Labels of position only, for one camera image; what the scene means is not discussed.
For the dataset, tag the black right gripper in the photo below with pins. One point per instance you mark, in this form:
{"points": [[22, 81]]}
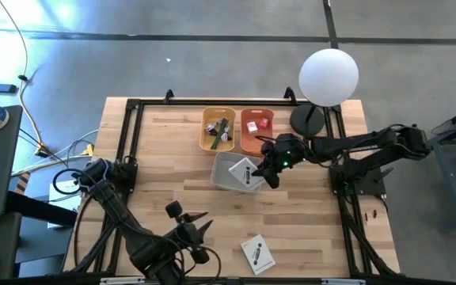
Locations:
{"points": [[285, 152]]}

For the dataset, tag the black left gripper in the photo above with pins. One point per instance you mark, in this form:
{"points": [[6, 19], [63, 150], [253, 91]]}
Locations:
{"points": [[188, 233]]}

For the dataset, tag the white green Acer box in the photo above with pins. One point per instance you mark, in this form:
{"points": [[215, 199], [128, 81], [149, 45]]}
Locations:
{"points": [[258, 255], [244, 172]]}

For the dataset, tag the red USB charger cube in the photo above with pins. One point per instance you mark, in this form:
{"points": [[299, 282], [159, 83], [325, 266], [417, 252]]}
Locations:
{"points": [[264, 123]]}

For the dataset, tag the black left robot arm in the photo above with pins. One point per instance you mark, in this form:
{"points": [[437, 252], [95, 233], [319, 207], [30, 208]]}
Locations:
{"points": [[125, 225]]}

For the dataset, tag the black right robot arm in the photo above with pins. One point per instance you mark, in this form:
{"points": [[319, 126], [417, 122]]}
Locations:
{"points": [[370, 144]]}

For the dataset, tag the orange plastic bin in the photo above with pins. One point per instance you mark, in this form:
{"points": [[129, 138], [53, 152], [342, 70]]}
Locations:
{"points": [[251, 140]]}

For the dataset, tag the grey plastic bin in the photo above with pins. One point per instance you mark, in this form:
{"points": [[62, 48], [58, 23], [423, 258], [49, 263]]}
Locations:
{"points": [[224, 174]]}

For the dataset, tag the yellow plastic bin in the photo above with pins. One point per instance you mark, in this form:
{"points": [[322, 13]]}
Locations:
{"points": [[206, 140]]}

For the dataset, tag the white globe table lamp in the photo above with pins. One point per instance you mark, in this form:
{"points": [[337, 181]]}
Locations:
{"points": [[328, 77]]}

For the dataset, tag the white paper sheet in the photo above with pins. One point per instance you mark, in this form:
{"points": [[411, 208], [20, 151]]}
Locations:
{"points": [[63, 198]]}

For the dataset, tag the grey metal cart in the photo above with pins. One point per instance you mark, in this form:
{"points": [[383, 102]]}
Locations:
{"points": [[453, 170]]}

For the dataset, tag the black metal table frame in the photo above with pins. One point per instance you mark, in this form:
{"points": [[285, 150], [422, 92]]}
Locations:
{"points": [[133, 118]]}

